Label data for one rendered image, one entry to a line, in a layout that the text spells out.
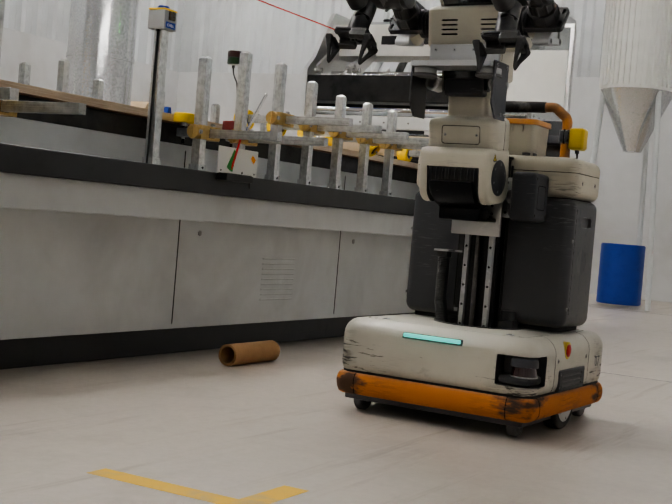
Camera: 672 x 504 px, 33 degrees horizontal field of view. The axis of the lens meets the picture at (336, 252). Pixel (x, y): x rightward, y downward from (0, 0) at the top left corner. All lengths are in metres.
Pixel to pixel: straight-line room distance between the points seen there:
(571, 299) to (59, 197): 1.59
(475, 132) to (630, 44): 7.35
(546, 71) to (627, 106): 4.19
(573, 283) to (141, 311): 1.61
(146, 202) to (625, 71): 7.26
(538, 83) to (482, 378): 3.48
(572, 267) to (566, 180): 0.26
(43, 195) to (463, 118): 1.27
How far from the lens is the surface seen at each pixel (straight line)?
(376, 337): 3.37
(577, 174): 3.50
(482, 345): 3.22
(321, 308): 5.35
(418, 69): 3.32
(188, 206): 4.08
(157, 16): 3.92
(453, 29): 3.41
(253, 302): 4.85
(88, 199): 3.67
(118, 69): 8.39
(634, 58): 10.62
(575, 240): 3.52
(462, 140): 3.35
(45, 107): 3.24
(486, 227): 3.47
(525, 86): 6.53
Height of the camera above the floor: 0.56
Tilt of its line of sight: 2 degrees down
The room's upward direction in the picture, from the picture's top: 5 degrees clockwise
